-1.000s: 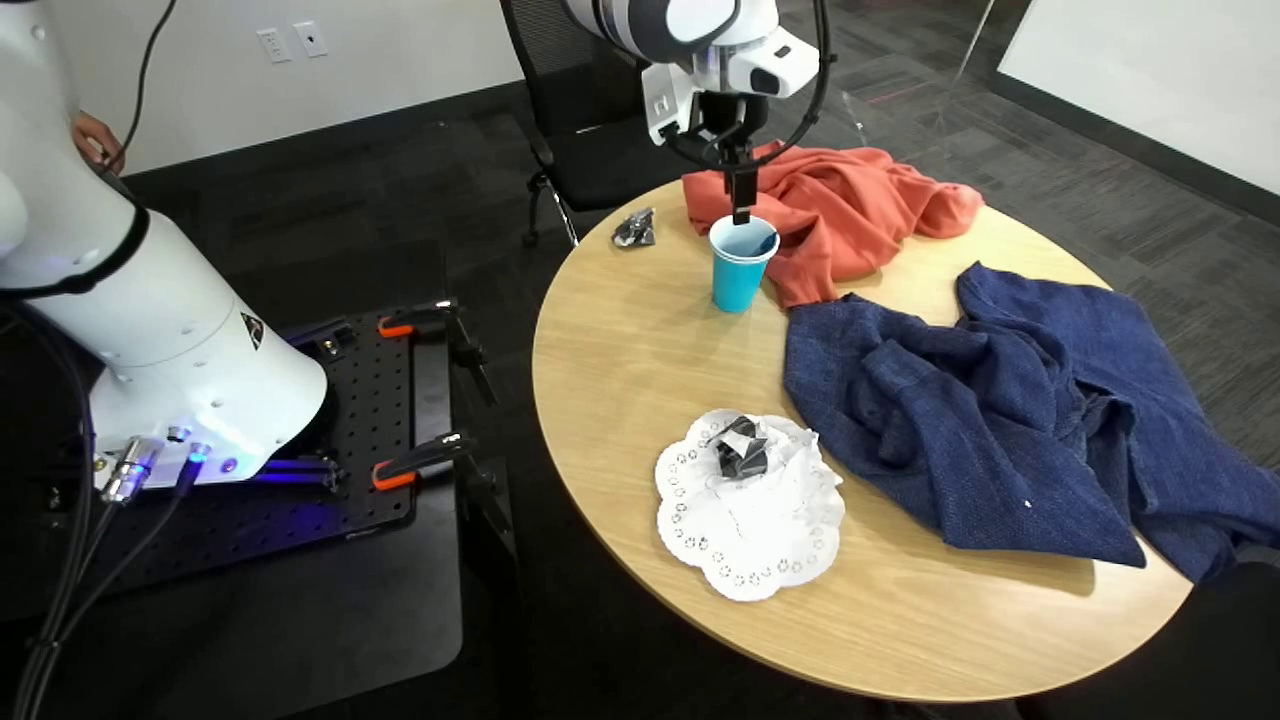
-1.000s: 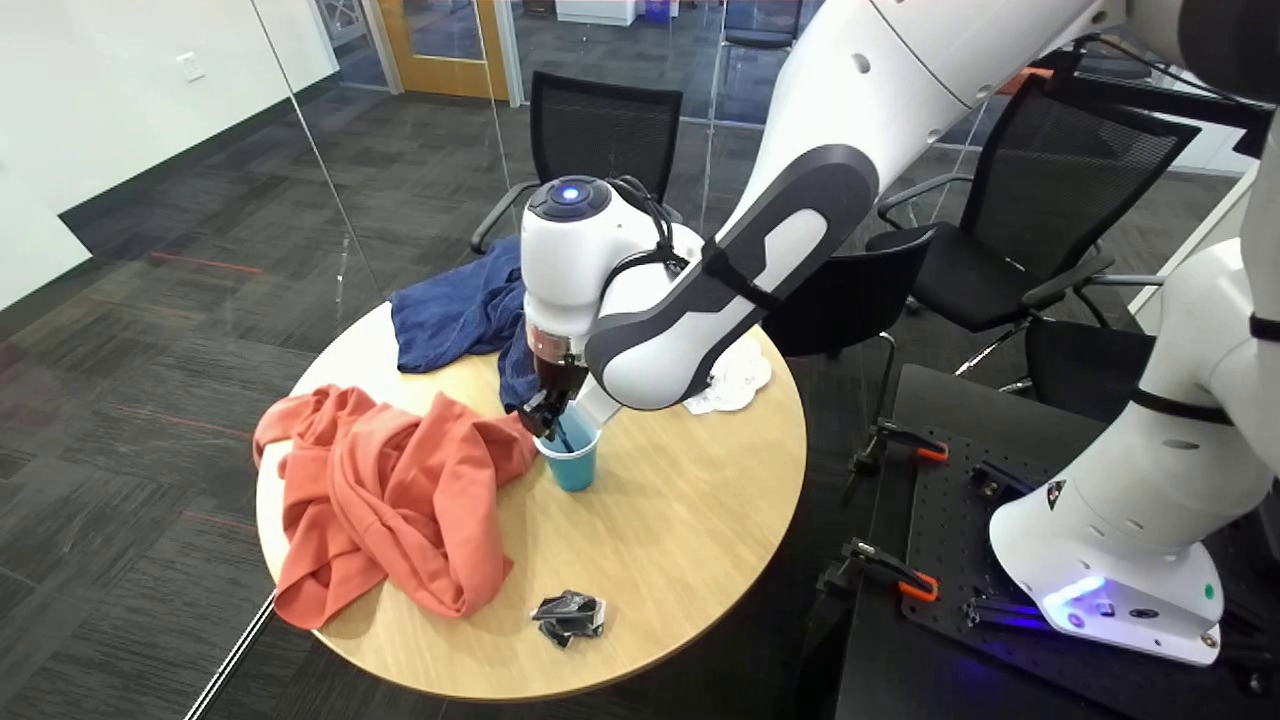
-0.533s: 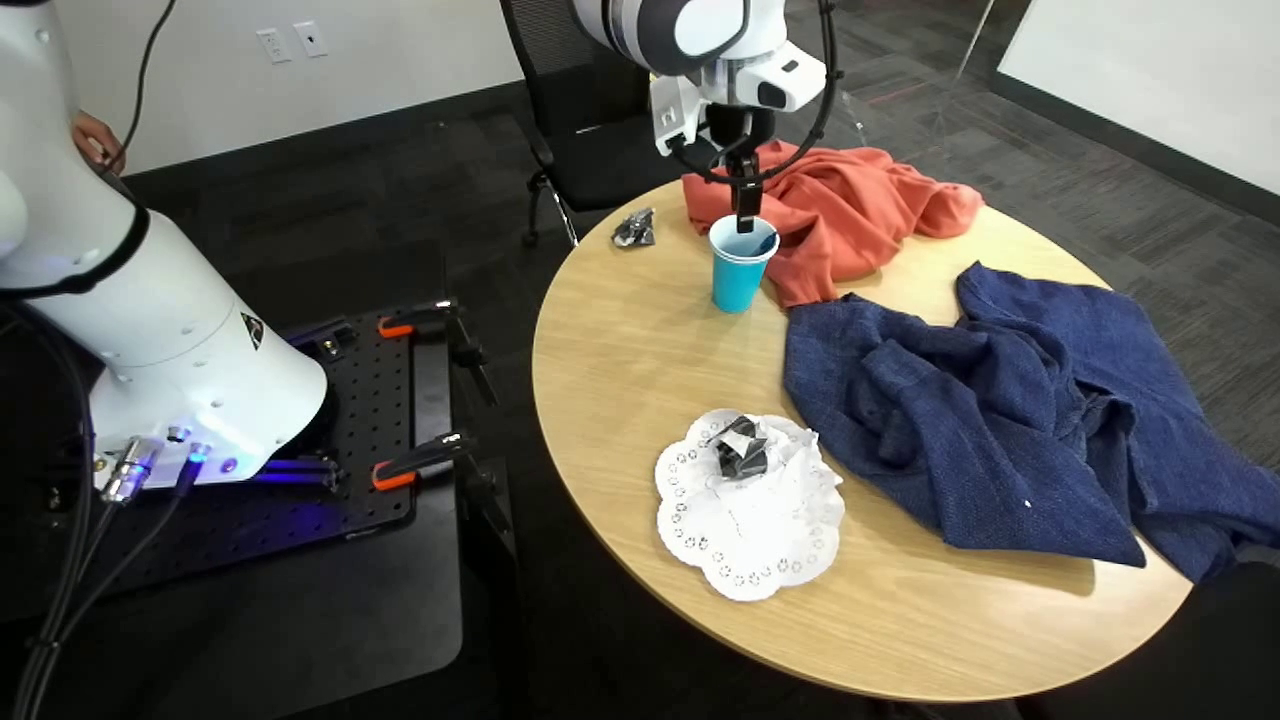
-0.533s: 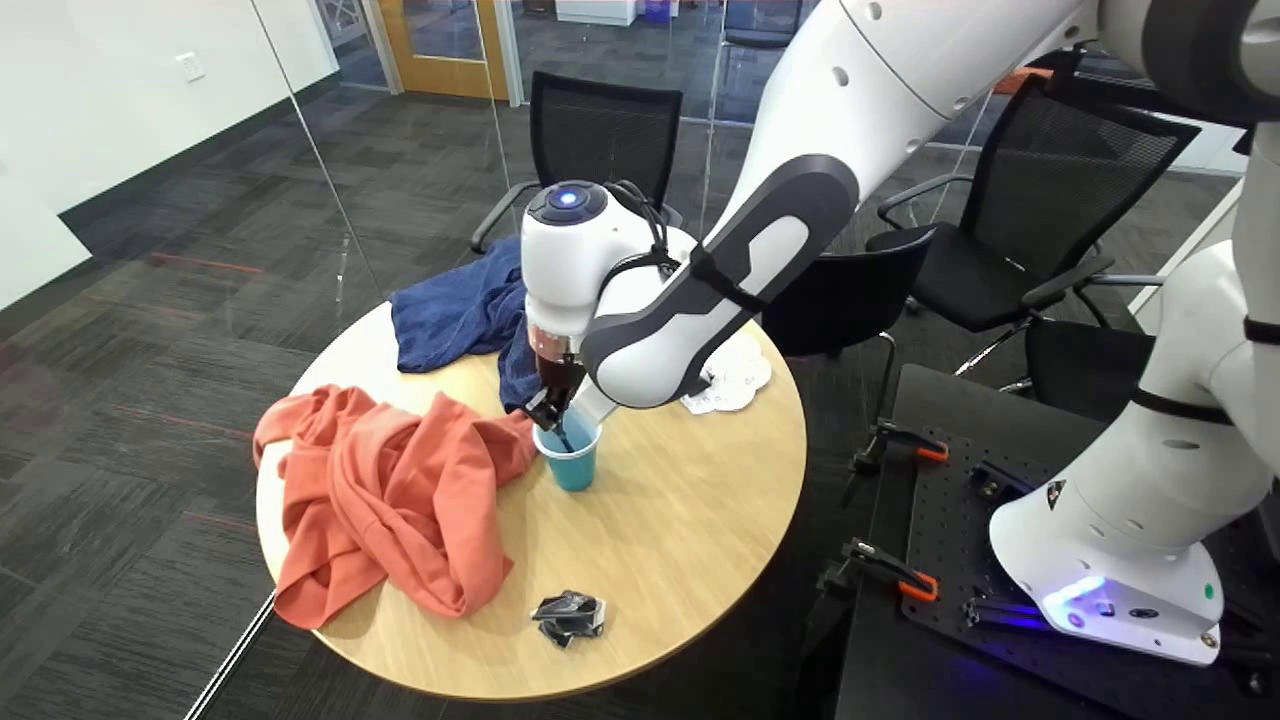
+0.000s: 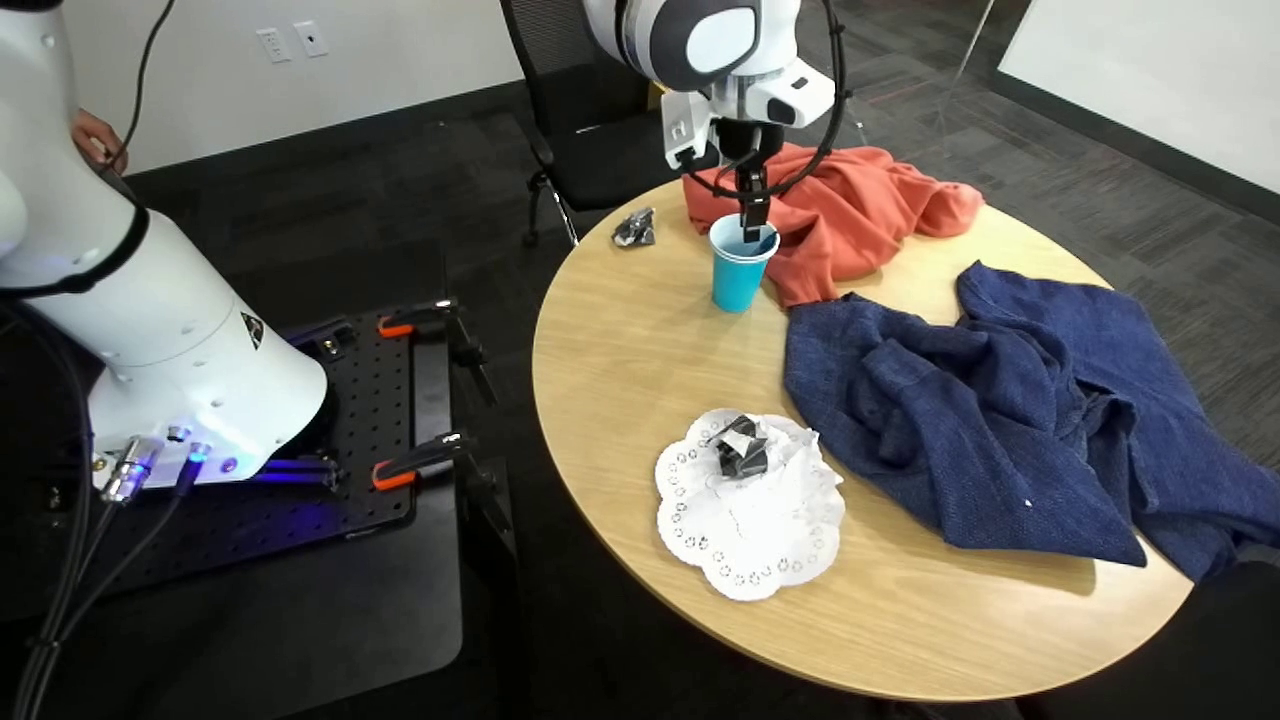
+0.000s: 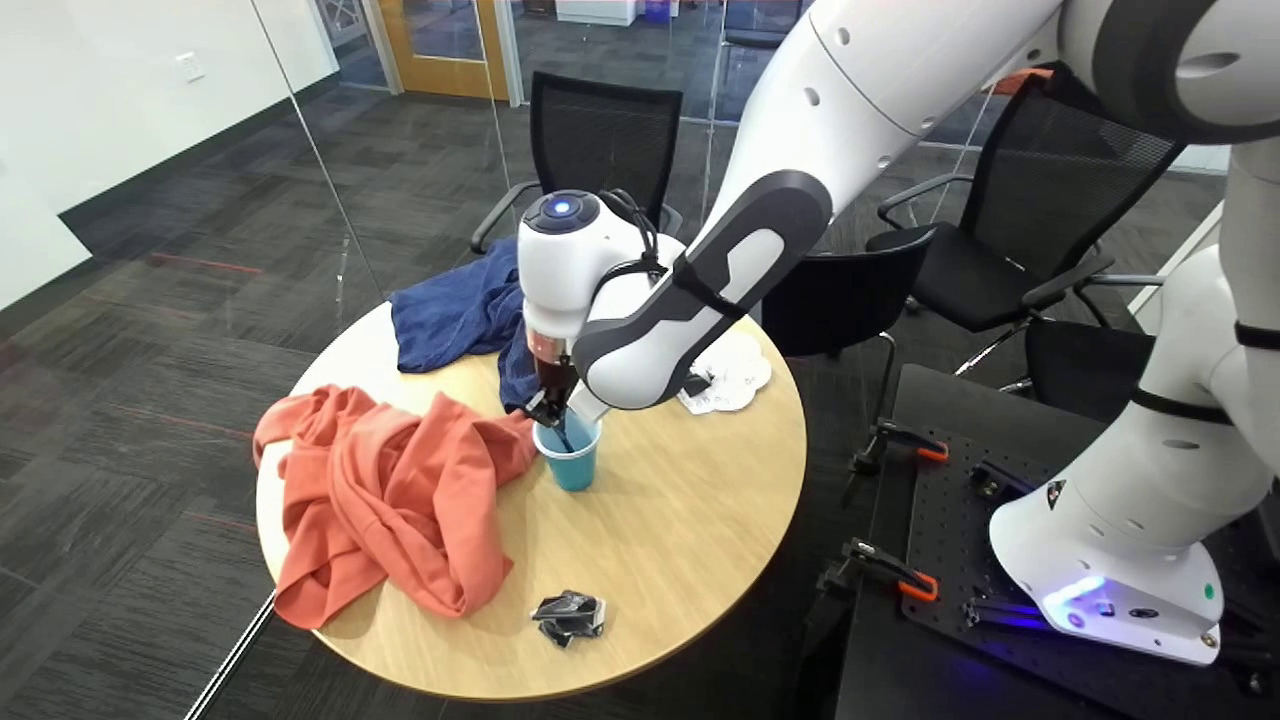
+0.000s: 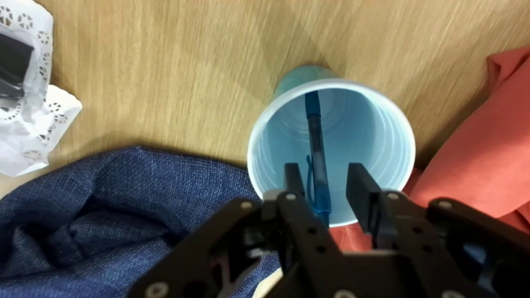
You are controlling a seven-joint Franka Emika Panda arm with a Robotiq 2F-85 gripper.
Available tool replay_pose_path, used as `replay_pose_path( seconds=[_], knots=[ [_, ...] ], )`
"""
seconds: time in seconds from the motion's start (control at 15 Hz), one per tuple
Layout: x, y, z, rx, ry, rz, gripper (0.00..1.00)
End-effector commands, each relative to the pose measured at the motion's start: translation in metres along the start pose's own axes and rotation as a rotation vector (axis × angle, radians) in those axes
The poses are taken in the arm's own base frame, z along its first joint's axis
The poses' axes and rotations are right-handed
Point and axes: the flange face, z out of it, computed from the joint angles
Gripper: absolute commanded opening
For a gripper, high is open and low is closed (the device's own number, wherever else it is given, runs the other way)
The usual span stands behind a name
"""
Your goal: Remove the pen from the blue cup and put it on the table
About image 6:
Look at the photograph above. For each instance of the blue plastic cup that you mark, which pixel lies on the blue plastic cup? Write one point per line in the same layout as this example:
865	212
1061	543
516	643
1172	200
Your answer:
576	471

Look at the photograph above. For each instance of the orange cloth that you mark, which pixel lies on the orange cloth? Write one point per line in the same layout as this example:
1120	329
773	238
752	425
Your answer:
386	505

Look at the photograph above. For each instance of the black and orange clamp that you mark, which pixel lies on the black and orange clamp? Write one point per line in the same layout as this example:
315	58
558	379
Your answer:
898	447
882	571

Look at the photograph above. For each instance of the blue cloth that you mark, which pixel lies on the blue cloth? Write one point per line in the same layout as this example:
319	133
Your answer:
455	312

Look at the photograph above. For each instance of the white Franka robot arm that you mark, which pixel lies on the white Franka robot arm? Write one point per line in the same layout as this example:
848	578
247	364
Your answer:
865	107

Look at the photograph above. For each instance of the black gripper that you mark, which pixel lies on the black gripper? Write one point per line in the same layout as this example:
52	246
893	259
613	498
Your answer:
551	358

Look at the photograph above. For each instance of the black chair backrest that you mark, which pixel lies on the black chair backrest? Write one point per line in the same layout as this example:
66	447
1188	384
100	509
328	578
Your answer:
1084	370
842	300

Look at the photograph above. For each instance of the white cloth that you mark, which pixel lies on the white cloth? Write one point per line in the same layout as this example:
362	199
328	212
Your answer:
741	384

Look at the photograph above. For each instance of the black office chair with armrests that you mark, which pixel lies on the black office chair with armrests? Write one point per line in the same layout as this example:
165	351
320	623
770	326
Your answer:
1054	212

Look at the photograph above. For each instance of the black mesh office chair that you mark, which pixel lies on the black mesh office chair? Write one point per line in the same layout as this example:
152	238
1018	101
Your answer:
601	133

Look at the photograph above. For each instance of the white box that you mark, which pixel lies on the white box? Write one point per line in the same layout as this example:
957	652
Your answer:
599	9

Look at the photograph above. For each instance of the blue and black pen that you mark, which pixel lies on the blue and black pen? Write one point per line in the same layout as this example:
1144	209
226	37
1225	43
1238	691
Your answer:
558	431

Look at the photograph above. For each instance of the crumpled dark plastic wrapper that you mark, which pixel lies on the crumpled dark plastic wrapper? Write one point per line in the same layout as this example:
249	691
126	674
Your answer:
568	617

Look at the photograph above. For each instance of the wooden door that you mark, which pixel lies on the wooden door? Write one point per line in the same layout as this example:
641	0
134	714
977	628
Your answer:
442	65

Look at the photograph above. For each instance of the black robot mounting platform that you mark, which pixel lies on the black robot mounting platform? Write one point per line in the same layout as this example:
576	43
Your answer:
935	664

